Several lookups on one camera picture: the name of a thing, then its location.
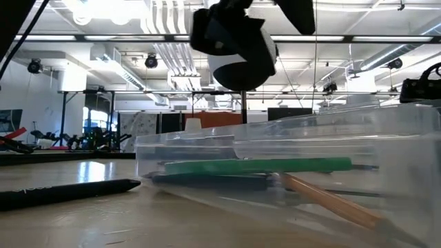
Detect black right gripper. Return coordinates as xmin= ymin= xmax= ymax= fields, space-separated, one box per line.
xmin=399 ymin=61 xmax=441 ymax=104

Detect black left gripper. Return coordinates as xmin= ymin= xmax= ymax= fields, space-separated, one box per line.
xmin=189 ymin=0 xmax=277 ymax=67

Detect clear plastic supply box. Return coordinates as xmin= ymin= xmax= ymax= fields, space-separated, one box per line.
xmin=134 ymin=102 xmax=441 ymax=248

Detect green marker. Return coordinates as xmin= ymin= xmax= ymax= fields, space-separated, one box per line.
xmin=164 ymin=156 xmax=354 ymax=176

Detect orange pencil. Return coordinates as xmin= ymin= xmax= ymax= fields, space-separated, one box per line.
xmin=278 ymin=173 xmax=428 ymax=248

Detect thin black pen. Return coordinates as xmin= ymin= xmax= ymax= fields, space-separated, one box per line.
xmin=150 ymin=173 xmax=391 ymax=198

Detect thick black marker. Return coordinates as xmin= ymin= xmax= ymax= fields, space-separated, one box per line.
xmin=0 ymin=178 xmax=142 ymax=211

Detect orange partition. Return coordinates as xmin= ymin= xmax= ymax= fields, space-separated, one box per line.
xmin=184 ymin=112 xmax=243 ymax=130

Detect black background screen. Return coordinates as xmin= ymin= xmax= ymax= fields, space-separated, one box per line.
xmin=267 ymin=107 xmax=314 ymax=122

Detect white plastic cup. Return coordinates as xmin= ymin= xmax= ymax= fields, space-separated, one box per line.
xmin=185 ymin=118 xmax=203 ymax=134

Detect grey patterned panel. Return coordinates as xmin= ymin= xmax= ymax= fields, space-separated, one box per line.
xmin=119 ymin=112 xmax=158 ymax=152

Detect black background robot arms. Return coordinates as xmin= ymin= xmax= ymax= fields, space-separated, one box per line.
xmin=30 ymin=126 xmax=134 ymax=152

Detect red bar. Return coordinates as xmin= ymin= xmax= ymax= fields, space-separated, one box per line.
xmin=0 ymin=126 xmax=28 ymax=141

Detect thin hanging cable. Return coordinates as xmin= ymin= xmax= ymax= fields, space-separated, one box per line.
xmin=311 ymin=0 xmax=318 ymax=110

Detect black background rig frame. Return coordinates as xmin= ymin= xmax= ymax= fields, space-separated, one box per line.
xmin=57 ymin=89 xmax=242 ymax=152

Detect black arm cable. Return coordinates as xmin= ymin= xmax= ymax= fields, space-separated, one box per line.
xmin=0 ymin=0 xmax=50 ymax=81

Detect black aluminium table frame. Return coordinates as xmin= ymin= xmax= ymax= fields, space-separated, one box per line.
xmin=0 ymin=150 xmax=136 ymax=167

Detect dark wall monitor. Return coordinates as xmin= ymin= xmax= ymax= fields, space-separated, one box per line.
xmin=0 ymin=109 xmax=23 ymax=134

